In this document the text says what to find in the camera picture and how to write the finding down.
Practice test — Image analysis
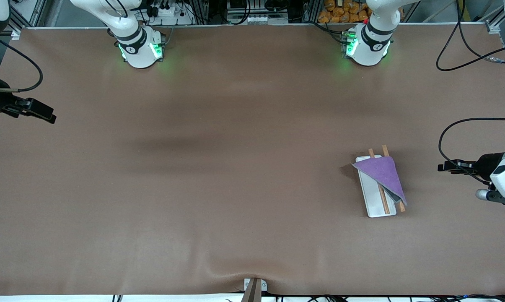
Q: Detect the purple microfibre towel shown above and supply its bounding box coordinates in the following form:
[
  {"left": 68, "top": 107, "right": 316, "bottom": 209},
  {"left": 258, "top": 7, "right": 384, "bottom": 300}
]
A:
[{"left": 352, "top": 156, "right": 408, "bottom": 206}]

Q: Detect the white rack base tray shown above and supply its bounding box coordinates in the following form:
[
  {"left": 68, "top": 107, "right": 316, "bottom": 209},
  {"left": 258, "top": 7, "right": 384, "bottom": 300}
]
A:
[{"left": 355, "top": 155, "right": 397, "bottom": 218}]

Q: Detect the white power strip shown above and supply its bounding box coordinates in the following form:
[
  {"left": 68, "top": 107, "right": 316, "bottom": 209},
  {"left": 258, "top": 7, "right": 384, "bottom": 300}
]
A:
[{"left": 145, "top": 0, "right": 194, "bottom": 26}]

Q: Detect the orange packaged goods pile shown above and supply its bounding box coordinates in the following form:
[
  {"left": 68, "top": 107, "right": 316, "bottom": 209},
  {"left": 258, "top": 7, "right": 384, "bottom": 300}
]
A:
[{"left": 318, "top": 0, "right": 372, "bottom": 24}]

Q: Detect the brown table cover mat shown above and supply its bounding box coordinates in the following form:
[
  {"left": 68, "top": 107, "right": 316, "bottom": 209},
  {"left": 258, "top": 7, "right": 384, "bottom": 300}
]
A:
[{"left": 0, "top": 25, "right": 505, "bottom": 297}]

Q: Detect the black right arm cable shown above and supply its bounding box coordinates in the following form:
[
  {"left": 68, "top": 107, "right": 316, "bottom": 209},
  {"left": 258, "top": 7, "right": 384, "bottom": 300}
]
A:
[{"left": 0, "top": 36, "right": 44, "bottom": 93}]

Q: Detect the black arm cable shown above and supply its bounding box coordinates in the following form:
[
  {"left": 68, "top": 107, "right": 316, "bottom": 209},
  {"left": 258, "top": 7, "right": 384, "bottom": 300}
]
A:
[
  {"left": 0, "top": 36, "right": 44, "bottom": 93},
  {"left": 438, "top": 117, "right": 505, "bottom": 185}
]

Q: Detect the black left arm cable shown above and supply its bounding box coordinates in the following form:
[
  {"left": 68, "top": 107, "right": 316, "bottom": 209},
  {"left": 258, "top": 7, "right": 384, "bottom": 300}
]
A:
[{"left": 438, "top": 117, "right": 505, "bottom": 185}]

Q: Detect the aluminium frame profile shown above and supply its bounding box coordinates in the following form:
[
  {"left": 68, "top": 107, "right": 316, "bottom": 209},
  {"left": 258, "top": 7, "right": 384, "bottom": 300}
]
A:
[
  {"left": 485, "top": 17, "right": 505, "bottom": 89},
  {"left": 7, "top": 0, "right": 47, "bottom": 29}
]

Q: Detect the black looping cable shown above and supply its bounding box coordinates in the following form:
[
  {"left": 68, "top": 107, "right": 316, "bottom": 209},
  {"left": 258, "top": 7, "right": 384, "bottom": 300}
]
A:
[{"left": 435, "top": 0, "right": 505, "bottom": 72}]

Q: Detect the grey metal mounting bracket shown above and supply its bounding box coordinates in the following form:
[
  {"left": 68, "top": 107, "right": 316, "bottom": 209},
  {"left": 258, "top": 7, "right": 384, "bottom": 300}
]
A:
[{"left": 241, "top": 278, "right": 268, "bottom": 302}]

